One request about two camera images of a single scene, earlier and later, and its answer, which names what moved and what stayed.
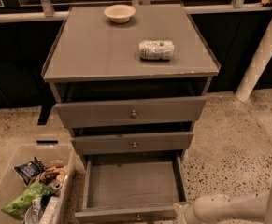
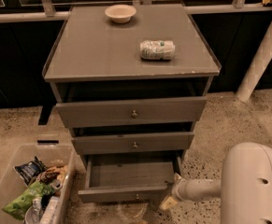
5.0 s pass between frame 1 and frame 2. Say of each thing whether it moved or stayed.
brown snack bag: stayed
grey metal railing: stayed
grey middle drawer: stayed
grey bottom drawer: moved
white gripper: moved
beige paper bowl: stayed
